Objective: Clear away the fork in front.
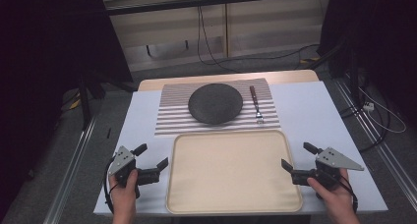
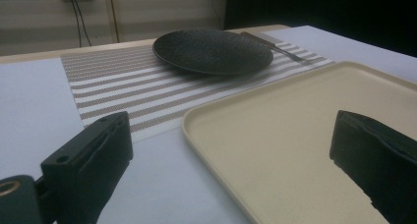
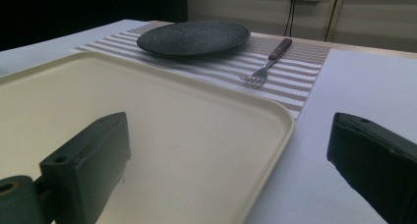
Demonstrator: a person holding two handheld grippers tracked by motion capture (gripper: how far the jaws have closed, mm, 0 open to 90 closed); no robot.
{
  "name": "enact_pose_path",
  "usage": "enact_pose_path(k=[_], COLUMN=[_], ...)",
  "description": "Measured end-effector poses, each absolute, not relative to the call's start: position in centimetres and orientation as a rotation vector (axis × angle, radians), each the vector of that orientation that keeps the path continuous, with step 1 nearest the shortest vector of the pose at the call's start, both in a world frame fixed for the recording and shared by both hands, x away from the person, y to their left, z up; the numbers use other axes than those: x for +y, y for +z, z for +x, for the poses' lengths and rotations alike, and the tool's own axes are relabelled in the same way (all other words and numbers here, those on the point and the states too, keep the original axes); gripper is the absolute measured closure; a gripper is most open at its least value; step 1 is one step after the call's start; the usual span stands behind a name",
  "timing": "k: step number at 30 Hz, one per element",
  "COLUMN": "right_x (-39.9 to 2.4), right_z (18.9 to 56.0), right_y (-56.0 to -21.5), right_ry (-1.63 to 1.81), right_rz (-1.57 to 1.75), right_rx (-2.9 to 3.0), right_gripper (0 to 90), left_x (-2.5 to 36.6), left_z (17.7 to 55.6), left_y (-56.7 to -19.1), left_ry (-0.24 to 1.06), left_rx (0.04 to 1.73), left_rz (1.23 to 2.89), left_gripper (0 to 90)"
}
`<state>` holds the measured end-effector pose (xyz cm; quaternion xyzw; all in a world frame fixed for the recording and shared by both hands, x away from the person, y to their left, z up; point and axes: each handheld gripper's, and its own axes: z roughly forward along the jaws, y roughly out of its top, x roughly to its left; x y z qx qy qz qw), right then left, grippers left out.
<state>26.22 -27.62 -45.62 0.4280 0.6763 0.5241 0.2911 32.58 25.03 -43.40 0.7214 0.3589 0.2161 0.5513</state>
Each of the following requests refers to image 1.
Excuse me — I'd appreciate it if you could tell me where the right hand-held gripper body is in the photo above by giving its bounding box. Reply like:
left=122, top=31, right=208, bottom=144
left=314, top=146, right=366, bottom=191

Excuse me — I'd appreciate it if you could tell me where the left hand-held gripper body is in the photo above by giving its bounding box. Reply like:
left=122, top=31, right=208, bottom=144
left=107, top=145, right=143, bottom=199

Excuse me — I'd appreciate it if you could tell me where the person's right hand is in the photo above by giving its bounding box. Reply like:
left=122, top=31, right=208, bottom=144
left=306, top=168, right=354, bottom=215

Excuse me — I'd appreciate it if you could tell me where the person's left hand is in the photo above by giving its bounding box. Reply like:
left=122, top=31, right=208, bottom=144
left=108, top=169, right=140, bottom=214

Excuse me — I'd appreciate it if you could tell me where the white table sheet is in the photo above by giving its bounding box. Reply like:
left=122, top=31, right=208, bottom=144
left=92, top=81, right=389, bottom=217

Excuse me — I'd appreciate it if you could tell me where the grey striped placemat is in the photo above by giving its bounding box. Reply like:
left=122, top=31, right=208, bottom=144
left=153, top=78, right=282, bottom=137

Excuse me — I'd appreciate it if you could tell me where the beige plastic tray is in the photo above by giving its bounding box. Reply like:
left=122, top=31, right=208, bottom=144
left=165, top=129, right=304, bottom=216

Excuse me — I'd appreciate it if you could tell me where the black metal stand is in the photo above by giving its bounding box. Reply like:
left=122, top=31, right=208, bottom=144
left=77, top=74, right=140, bottom=131
left=308, top=36, right=367, bottom=119

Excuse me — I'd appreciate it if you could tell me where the dark grey round plate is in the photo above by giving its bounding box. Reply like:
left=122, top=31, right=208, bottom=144
left=187, top=83, right=244, bottom=126

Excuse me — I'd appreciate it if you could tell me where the black curtain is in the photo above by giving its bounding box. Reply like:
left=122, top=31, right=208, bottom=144
left=317, top=0, right=417, bottom=129
left=0, top=0, right=134, bottom=215

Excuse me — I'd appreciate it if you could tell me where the beige wooden cabinet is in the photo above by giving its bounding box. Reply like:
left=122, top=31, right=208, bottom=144
left=99, top=0, right=331, bottom=73

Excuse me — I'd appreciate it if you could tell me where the black horizontal bar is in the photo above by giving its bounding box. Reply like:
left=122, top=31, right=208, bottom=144
left=105, top=0, right=332, bottom=17

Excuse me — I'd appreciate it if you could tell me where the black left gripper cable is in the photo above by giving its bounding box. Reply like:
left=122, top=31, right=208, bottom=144
left=103, top=156, right=118, bottom=215

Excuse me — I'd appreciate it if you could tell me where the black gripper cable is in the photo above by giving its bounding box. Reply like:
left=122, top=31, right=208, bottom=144
left=339, top=175, right=360, bottom=214
left=103, top=156, right=118, bottom=215

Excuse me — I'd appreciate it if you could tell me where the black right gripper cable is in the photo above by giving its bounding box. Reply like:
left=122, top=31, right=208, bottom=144
left=339, top=175, right=360, bottom=214

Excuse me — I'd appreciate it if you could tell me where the aluminium floor rail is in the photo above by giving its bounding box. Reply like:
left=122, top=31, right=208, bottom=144
left=332, top=77, right=417, bottom=212
left=42, top=115, right=98, bottom=224

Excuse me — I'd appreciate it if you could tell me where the black floor cable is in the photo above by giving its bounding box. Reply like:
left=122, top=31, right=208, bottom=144
left=338, top=95, right=391, bottom=153

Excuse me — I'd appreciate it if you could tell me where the fork with brown handle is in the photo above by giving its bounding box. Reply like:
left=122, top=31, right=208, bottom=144
left=249, top=84, right=265, bottom=126

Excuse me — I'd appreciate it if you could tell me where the white floor cable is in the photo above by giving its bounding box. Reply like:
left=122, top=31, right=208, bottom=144
left=357, top=85, right=408, bottom=135

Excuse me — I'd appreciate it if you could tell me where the black hanging cable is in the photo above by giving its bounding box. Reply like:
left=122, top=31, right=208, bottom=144
left=196, top=5, right=322, bottom=74

